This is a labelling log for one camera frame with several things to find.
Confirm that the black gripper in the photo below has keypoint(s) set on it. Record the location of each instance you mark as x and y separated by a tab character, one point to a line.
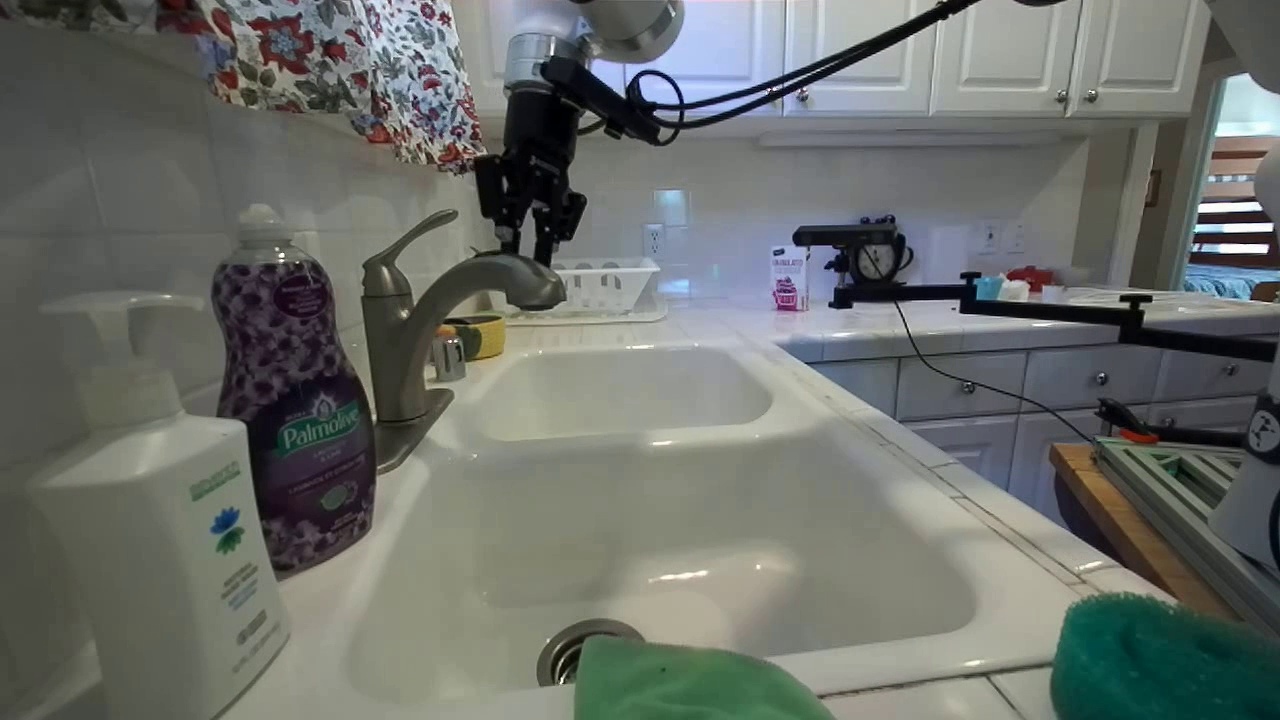
541	141

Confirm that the grey metal faucet spout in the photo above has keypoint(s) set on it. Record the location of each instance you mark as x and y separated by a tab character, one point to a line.
403	365

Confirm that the white plastic basket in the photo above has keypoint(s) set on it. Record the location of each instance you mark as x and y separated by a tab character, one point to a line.
613	285

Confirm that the yellow sponge holder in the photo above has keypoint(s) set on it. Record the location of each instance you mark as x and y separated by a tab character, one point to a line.
483	338

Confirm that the chrome sink air gap cap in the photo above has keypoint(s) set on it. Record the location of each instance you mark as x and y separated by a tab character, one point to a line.
449	359

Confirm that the floral fabric curtain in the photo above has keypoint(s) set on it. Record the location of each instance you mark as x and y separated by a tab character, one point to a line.
360	64

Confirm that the pink and white bottle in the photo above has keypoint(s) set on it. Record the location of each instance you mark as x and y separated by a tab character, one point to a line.
791	283

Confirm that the purple dish soap bottle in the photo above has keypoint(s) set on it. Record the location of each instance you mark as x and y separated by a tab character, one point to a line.
302	442

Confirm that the white double kitchen sink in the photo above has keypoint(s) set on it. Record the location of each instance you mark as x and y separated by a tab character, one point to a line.
695	535

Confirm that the metal sink drain strainer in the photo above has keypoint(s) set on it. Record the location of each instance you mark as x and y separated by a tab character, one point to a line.
565	649

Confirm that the white lower cabinets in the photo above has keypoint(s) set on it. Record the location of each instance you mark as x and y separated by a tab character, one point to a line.
960	387

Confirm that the white cabinets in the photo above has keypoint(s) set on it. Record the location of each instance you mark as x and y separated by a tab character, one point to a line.
1001	53
960	387

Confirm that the small teal item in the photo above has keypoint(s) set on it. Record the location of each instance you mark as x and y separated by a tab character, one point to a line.
989	285

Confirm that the green cloth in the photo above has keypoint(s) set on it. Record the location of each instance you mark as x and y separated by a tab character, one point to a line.
681	684

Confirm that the white upper cabinets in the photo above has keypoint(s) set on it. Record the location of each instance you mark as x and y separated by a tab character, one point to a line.
1001	53

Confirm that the white pump soap bottle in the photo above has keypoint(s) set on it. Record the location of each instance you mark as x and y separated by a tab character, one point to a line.
163	563

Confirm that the small red item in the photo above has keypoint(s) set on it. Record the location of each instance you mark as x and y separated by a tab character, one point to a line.
1032	276

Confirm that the wooden cart top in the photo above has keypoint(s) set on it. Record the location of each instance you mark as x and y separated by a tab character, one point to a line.
1123	523

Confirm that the grey robot mounting platform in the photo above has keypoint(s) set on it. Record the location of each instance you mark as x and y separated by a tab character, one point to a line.
1173	495

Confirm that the teal towel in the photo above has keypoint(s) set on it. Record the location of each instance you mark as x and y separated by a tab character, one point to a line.
1163	661

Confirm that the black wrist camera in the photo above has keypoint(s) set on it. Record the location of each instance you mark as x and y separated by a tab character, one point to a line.
600	101

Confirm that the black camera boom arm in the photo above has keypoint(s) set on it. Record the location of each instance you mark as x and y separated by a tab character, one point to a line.
1132	322

